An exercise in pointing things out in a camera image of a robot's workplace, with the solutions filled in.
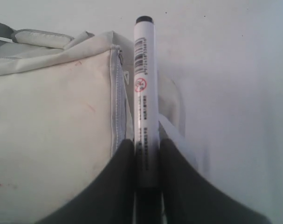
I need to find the white marker black cap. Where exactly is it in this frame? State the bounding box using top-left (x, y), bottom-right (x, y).
top-left (133, 15), bottom-right (162, 224)

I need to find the white fabric bag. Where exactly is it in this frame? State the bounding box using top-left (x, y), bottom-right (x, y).
top-left (0, 23), bottom-right (185, 224)

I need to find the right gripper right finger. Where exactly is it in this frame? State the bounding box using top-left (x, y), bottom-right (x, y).
top-left (159, 139), bottom-right (271, 224)

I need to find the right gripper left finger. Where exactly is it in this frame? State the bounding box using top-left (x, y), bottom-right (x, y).
top-left (39, 140), bottom-right (135, 224)

